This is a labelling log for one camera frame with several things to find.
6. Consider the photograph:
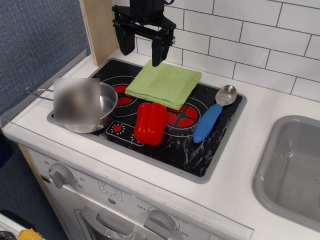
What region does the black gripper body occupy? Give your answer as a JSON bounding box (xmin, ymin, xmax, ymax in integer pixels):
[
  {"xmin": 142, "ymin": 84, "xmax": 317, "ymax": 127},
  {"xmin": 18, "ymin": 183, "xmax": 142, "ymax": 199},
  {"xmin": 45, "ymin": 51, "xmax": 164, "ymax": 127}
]
[{"xmin": 112, "ymin": 0, "xmax": 177, "ymax": 47}]

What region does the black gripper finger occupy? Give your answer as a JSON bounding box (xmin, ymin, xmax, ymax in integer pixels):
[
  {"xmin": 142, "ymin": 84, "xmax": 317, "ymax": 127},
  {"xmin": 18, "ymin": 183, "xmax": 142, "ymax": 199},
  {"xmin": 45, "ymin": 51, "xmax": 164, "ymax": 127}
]
[
  {"xmin": 151, "ymin": 36, "xmax": 170, "ymax": 67},
  {"xmin": 114, "ymin": 24, "xmax": 135, "ymax": 56}
]

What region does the stainless steel pot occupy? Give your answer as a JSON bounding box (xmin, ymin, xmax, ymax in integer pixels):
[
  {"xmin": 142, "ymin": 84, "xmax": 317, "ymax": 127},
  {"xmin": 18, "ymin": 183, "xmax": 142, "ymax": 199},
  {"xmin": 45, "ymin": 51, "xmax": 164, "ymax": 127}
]
[{"xmin": 24, "ymin": 78, "xmax": 118, "ymax": 134}]

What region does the green square cloth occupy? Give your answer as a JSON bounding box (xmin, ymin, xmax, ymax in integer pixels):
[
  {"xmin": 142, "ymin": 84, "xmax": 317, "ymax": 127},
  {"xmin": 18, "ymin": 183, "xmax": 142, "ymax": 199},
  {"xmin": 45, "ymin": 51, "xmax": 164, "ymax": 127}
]
[{"xmin": 124, "ymin": 60, "xmax": 202, "ymax": 110}]

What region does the yellow cloth item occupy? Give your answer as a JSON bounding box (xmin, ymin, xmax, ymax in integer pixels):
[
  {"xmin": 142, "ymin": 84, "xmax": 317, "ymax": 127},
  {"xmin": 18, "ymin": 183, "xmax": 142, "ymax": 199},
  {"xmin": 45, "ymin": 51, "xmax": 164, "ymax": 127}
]
[{"xmin": 17, "ymin": 228, "xmax": 43, "ymax": 240}]

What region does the red toy bell pepper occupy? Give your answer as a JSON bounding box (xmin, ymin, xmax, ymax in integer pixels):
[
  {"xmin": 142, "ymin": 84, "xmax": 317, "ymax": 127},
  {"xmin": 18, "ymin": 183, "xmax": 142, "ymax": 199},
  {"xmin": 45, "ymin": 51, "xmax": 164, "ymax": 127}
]
[{"xmin": 134, "ymin": 102, "xmax": 169, "ymax": 146}]

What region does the black toy stove top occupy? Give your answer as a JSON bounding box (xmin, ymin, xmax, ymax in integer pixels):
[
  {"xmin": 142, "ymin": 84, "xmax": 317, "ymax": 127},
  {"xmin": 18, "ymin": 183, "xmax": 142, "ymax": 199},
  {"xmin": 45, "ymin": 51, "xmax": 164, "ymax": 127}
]
[{"xmin": 86, "ymin": 58, "xmax": 247, "ymax": 184}]

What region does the grey left oven knob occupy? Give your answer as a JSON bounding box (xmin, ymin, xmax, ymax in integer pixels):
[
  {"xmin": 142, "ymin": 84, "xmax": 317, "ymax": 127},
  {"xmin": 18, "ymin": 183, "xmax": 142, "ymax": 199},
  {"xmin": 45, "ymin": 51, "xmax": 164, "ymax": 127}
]
[{"xmin": 48, "ymin": 163, "xmax": 74, "ymax": 189}]

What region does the grey oven knob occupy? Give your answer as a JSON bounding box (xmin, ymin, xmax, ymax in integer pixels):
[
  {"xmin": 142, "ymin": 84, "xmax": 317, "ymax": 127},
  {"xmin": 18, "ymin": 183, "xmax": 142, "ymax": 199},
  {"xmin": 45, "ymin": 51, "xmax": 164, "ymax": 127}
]
[
  {"xmin": 143, "ymin": 210, "xmax": 176, "ymax": 240},
  {"xmin": 48, "ymin": 163, "xmax": 74, "ymax": 189}
]

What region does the grey right oven knob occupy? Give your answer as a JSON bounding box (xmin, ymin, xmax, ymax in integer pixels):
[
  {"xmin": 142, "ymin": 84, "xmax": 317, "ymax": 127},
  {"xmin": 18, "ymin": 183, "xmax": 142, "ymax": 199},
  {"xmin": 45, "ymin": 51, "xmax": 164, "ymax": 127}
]
[{"xmin": 143, "ymin": 210, "xmax": 176, "ymax": 240}]

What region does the grey toy sink basin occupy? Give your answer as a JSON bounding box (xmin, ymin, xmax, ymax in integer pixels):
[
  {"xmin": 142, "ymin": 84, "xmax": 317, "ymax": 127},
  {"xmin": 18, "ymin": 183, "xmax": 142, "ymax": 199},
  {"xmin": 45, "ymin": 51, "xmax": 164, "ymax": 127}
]
[{"xmin": 252, "ymin": 115, "xmax": 320, "ymax": 232}]

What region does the blue handled metal spoon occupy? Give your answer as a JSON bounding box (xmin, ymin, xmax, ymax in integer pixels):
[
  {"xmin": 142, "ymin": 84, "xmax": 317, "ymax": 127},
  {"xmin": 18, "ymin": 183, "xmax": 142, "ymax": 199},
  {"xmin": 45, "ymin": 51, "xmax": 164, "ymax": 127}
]
[{"xmin": 192, "ymin": 85, "xmax": 237, "ymax": 144}]

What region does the grey oven door handle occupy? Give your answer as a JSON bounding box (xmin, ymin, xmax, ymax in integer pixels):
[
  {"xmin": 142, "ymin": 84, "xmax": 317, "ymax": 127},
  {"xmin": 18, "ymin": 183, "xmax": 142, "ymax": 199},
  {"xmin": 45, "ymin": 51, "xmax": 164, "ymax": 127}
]
[{"xmin": 74, "ymin": 207, "xmax": 145, "ymax": 240}]

